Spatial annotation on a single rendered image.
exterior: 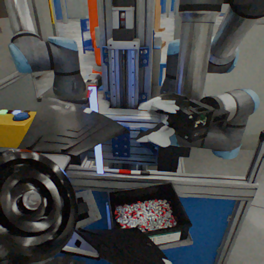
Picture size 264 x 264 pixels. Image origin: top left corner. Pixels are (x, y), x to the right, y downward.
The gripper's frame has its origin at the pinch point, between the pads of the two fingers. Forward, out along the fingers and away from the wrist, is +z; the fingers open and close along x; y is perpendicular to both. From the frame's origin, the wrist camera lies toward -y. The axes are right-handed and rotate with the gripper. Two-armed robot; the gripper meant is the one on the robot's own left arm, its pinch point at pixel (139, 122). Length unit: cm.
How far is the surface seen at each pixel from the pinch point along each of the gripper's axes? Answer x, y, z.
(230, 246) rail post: 65, 11, -46
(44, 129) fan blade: 0.8, -6.3, 17.8
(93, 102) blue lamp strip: 4.5, -23.3, 0.6
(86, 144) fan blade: 0.9, 1.7, 12.5
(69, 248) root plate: 4.5, 16.6, 20.6
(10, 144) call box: 20.7, -37.0, 24.1
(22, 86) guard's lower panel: 32, -127, 9
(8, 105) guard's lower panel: 38, -111, 20
